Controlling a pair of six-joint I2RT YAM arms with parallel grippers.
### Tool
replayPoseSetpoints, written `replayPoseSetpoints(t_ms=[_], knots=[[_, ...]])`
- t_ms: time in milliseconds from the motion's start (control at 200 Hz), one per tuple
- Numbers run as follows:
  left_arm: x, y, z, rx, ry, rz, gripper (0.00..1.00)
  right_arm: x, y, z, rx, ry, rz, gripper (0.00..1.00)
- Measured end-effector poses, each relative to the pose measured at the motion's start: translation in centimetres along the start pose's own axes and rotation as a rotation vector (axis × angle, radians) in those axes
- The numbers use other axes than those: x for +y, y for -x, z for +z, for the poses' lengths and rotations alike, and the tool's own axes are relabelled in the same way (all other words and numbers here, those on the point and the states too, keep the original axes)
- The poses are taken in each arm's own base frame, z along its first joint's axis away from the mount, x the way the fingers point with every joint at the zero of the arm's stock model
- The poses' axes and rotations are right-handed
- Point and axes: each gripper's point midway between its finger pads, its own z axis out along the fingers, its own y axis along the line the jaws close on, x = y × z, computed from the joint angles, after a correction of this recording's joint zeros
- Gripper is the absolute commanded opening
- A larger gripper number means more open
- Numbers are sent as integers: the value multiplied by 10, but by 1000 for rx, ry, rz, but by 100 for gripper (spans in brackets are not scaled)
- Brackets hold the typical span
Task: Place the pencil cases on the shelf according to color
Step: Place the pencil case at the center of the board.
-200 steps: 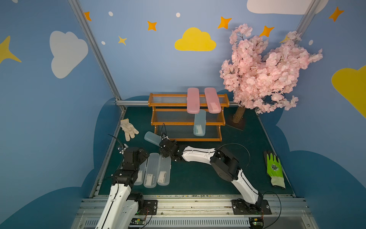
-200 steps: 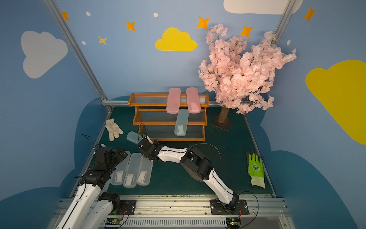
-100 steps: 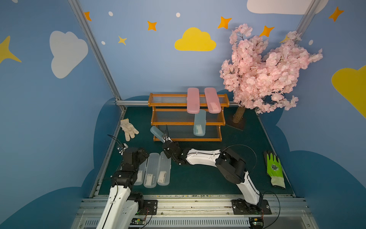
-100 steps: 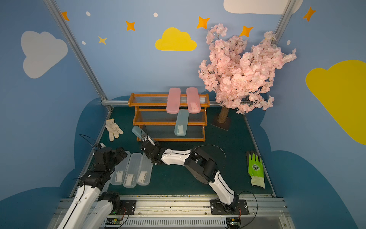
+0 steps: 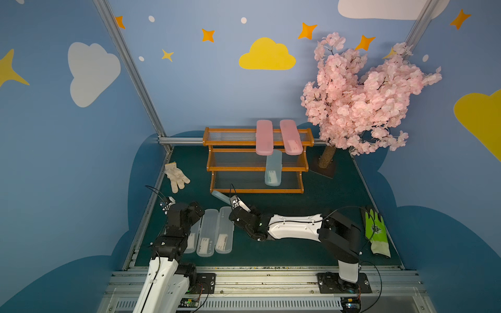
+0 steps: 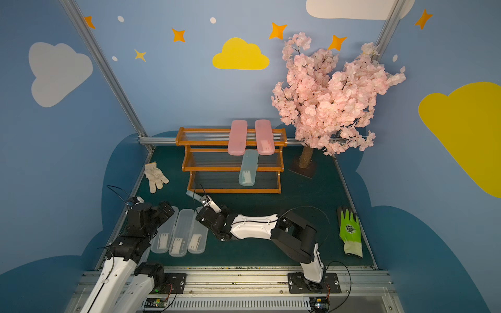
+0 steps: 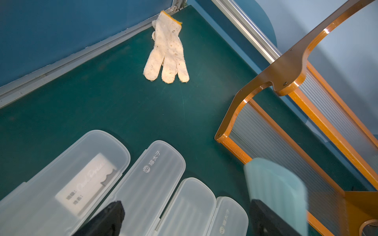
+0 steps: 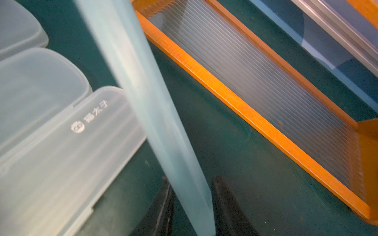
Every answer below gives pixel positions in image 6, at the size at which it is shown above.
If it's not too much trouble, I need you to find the light blue pencil case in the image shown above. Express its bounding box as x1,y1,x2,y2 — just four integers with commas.
186,190,203,202
238,149,259,187

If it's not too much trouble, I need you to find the pink pencil case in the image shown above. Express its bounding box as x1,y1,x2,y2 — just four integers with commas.
227,120,248,156
254,119,275,156

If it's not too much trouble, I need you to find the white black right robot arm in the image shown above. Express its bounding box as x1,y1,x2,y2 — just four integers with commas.
196,206,325,284

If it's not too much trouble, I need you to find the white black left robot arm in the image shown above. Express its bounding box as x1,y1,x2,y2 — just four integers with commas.
81,202,175,312

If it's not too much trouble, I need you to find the clear pencil case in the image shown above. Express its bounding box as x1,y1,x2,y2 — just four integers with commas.
138,247,151,265
151,207,179,254
188,220,208,254
169,209,196,258

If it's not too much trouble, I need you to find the clear pencil case far left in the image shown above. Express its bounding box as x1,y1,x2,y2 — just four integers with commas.
138,247,151,265

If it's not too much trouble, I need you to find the orange three-tier shelf rack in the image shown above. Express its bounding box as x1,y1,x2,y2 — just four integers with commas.
176,127,287,194

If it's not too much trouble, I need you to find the beige knit work glove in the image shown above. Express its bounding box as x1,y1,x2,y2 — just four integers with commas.
144,162,169,194

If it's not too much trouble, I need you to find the left green circuit board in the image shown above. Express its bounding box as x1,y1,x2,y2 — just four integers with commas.
143,298,169,310

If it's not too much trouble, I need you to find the right circuit board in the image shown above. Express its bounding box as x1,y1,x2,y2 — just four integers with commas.
309,297,330,313

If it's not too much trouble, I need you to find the green black work glove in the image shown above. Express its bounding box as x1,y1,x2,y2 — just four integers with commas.
337,207,363,258

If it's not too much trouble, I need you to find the pink blossom artificial tree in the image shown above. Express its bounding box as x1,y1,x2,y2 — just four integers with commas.
271,32,406,178

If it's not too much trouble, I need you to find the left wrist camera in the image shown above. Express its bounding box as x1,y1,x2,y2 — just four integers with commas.
127,196,144,207

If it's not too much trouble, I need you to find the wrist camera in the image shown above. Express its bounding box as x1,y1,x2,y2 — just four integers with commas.
127,196,144,207
200,195,222,213

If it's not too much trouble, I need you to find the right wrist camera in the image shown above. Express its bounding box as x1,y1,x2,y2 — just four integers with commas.
200,195,222,213

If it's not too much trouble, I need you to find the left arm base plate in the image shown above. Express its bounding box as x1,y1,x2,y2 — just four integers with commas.
150,273,187,294

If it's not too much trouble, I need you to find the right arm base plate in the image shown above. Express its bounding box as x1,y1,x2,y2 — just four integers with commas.
287,272,341,294

